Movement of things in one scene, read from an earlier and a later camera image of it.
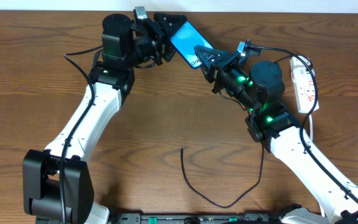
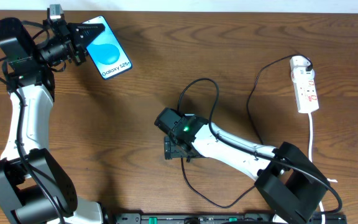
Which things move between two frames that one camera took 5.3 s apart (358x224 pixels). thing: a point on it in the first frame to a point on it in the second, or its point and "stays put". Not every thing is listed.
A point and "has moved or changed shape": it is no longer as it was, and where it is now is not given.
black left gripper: (159, 42) to (71, 42)
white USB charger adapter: (295, 61) stays put
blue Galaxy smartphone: (186, 38) has moved or changed shape
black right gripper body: (215, 69) to (168, 147)
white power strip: (304, 89) stays put
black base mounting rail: (196, 218) stays put
